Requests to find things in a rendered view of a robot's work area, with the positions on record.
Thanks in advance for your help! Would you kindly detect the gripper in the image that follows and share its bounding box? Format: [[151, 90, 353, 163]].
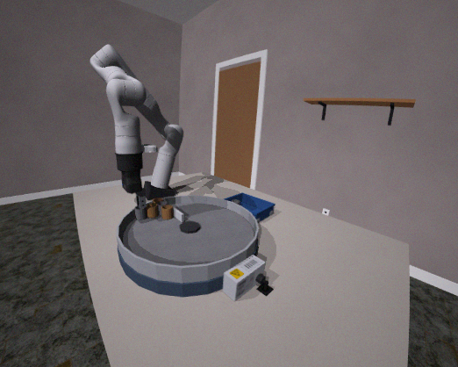
[[115, 135, 158, 208]]

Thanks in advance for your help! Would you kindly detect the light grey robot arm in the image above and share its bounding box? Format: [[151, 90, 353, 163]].
[[90, 45, 183, 189]]

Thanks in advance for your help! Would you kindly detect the blue square tray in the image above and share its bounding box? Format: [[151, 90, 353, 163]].
[[225, 192, 276, 223]]

